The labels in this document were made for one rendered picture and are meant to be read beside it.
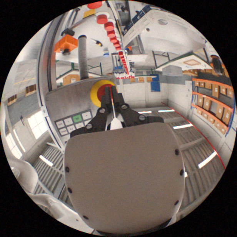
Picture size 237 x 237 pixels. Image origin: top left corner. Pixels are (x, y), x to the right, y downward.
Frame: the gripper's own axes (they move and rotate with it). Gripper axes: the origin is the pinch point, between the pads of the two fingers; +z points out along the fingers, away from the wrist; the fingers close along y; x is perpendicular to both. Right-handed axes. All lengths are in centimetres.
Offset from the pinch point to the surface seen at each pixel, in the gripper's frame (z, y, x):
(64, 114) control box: 1.5, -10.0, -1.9
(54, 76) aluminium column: 8.1, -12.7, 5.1
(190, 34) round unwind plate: 30, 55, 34
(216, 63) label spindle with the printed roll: 8, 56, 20
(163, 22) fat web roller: 17.0, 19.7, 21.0
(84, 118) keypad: 1.5, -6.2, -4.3
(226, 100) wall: 4, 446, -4
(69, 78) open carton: 151, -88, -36
